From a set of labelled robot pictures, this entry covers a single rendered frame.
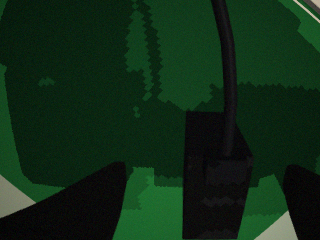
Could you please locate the green circuit board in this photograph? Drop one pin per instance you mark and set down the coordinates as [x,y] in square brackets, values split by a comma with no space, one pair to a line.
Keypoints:
[84,83]

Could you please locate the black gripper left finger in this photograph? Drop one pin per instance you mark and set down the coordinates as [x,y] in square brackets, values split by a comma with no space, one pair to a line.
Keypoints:
[87,210]

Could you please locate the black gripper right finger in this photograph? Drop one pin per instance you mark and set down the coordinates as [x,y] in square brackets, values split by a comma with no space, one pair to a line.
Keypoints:
[302,192]

